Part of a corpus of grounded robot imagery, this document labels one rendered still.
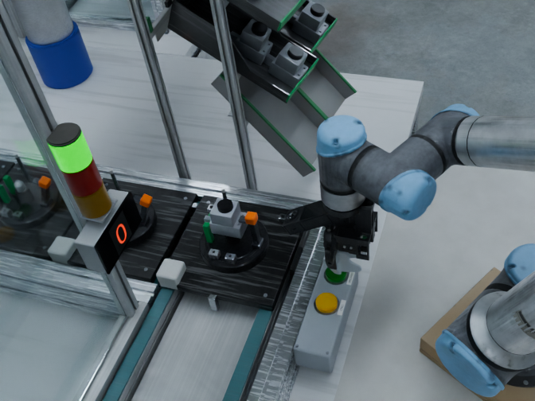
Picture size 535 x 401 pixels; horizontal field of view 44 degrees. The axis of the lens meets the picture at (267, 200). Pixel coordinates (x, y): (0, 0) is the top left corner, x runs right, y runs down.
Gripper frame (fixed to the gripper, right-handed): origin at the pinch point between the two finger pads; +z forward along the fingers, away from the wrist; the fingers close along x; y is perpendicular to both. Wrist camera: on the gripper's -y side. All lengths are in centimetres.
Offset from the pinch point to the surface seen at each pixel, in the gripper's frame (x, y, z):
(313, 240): 7.3, -6.7, 2.4
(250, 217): 0.9, -16.5, -9.2
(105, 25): 87, -102, 11
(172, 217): 5.7, -37.6, 1.4
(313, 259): 2.6, -5.4, 2.5
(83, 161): -18, -31, -39
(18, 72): -18, -35, -54
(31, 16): 55, -100, -12
